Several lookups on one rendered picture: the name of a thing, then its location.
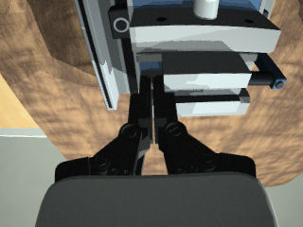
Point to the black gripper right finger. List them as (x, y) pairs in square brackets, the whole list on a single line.
[(183, 153)]

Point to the grey flat bar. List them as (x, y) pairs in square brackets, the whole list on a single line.
[(151, 74), (157, 56)]

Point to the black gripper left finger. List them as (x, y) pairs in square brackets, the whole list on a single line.
[(125, 155)]

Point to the dark grey block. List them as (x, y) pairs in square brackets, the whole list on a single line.
[(205, 82)]

